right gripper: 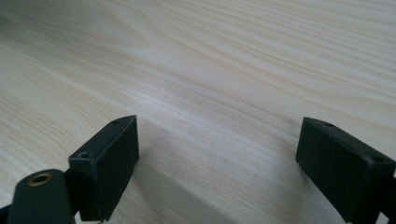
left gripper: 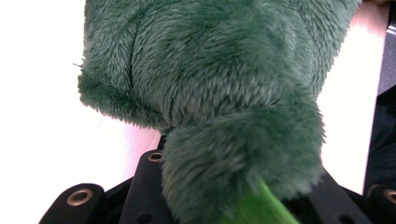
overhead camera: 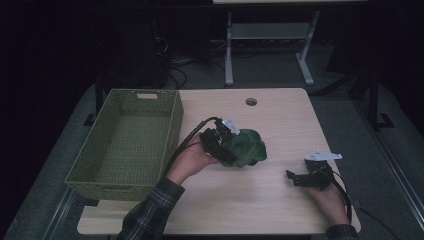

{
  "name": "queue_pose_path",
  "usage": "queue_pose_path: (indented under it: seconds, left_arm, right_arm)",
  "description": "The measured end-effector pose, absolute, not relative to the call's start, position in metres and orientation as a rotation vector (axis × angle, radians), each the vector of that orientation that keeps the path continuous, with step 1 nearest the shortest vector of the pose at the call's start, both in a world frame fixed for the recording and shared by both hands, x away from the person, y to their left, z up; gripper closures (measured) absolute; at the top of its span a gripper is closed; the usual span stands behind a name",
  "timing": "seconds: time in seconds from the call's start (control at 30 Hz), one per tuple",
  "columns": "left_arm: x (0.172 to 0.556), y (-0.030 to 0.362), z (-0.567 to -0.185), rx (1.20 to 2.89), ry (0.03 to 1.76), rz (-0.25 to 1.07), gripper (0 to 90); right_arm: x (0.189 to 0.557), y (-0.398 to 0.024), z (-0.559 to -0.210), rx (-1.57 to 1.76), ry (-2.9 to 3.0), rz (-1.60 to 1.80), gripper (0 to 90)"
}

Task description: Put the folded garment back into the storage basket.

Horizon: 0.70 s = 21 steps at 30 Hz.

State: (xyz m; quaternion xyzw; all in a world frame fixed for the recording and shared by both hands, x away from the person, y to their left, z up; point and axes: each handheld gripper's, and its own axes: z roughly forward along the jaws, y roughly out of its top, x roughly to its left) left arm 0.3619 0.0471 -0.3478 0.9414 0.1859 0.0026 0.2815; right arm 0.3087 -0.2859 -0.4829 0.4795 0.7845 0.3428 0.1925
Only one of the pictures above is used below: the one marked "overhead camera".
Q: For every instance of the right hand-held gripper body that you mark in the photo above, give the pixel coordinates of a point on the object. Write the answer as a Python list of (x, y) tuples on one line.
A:
[(316, 176)]

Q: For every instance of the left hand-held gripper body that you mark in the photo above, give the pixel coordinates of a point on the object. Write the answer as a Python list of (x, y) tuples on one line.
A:
[(215, 143)]

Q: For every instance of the green fluffy sock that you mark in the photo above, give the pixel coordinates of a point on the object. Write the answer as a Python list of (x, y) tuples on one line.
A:
[(246, 148)]

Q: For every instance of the green woven basket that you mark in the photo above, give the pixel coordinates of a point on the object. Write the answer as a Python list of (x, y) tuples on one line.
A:
[(133, 140)]

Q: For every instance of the person's left hand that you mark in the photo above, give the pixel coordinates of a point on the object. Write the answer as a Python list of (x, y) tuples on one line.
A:
[(190, 160)]

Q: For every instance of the person's right hand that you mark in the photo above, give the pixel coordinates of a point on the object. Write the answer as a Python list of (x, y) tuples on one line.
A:
[(331, 203)]

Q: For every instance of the black metal stand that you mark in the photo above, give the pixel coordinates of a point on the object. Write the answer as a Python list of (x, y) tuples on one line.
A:
[(375, 100)]

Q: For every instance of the grey metal desk frame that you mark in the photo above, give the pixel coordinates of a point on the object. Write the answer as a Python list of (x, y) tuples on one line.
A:
[(270, 31)]

